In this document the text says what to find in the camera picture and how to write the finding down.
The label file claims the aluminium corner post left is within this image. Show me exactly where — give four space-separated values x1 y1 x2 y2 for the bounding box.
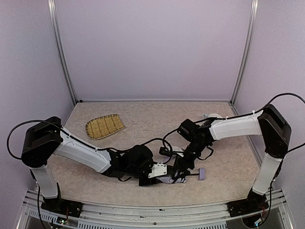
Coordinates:
48 0 78 106

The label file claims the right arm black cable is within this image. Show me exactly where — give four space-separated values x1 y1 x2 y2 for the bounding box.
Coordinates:
262 93 305 153

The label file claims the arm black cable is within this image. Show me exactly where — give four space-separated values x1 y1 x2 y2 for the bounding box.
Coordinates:
6 120 64 160
262 93 305 153

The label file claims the lilac umbrella with black lining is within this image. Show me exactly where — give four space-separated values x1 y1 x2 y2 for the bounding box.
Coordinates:
156 168 206 184

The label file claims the aluminium corner post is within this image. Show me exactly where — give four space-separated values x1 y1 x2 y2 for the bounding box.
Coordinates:
230 0 259 107
48 0 78 106

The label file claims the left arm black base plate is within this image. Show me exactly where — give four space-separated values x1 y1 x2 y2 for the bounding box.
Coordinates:
41 198 83 218

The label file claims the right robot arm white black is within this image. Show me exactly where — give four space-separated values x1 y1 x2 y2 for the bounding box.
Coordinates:
172 104 292 197

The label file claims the woven bamboo tray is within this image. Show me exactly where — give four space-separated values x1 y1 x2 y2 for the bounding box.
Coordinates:
85 114 125 140

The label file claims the aluminium front rail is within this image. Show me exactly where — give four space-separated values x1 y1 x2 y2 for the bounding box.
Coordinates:
14 190 294 229

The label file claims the light blue plastic jug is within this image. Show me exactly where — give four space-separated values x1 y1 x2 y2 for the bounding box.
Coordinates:
203 113 222 119

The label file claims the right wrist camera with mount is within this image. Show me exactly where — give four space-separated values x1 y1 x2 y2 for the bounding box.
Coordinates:
159 147 177 157

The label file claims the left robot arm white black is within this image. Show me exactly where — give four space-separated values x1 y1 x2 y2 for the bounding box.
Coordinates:
21 116 167 199

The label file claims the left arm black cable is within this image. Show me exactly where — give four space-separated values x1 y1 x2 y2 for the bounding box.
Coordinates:
6 120 64 160

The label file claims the aluminium corner post right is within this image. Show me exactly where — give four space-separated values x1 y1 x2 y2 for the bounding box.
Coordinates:
230 0 259 107

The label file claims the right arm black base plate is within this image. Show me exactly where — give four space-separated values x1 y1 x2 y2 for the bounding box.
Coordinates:
227 198 269 217

